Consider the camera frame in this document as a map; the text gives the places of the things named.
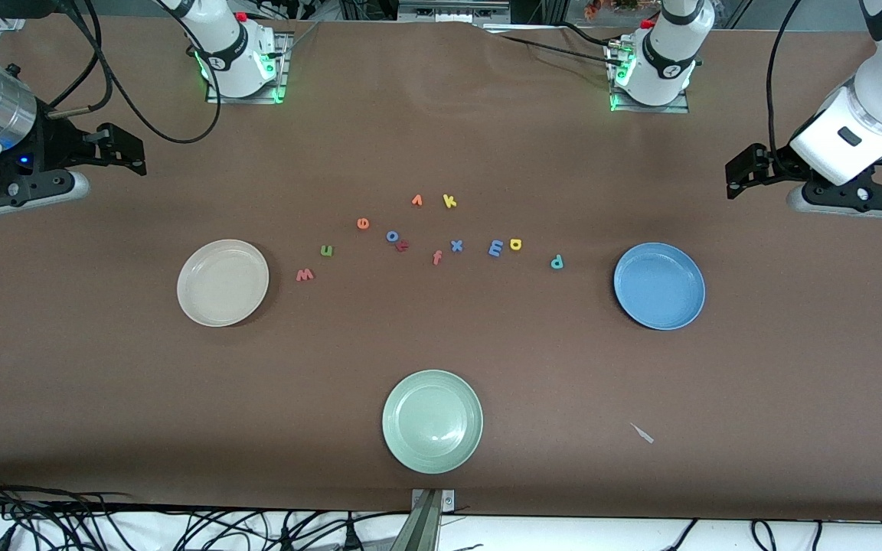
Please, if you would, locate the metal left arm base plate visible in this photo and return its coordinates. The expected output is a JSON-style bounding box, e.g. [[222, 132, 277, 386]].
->
[[608, 42, 691, 114]]

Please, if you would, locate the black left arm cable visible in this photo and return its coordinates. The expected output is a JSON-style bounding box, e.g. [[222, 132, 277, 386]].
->
[[765, 0, 802, 152]]

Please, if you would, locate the black cable on table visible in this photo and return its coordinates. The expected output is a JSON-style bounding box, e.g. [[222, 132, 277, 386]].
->
[[487, 21, 626, 70]]

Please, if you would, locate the metal table edge bracket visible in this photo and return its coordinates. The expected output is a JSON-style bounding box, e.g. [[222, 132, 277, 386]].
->
[[409, 488, 457, 551]]

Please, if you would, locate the long black right arm cable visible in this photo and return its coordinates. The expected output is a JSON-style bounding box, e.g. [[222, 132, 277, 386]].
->
[[77, 0, 222, 146]]

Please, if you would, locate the black cable with brass plug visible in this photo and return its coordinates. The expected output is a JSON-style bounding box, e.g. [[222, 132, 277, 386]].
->
[[43, 0, 114, 122]]

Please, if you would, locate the blue plate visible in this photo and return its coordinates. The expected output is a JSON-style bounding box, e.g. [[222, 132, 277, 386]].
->
[[613, 242, 707, 331]]

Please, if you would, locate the black floor cable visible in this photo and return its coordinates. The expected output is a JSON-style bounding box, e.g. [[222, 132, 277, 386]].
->
[[0, 471, 136, 510], [668, 519, 700, 551]]

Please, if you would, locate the brown table cover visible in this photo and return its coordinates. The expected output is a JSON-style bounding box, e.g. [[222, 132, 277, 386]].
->
[[0, 14, 882, 523]]

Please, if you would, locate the beige plate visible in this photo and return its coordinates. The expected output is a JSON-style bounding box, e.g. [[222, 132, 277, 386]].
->
[[176, 239, 270, 328]]

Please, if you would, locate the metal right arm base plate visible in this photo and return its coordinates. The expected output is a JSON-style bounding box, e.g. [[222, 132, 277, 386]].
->
[[206, 32, 290, 105]]

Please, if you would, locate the pale green plate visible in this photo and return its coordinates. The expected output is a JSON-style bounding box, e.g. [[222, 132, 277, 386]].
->
[[381, 369, 484, 475]]

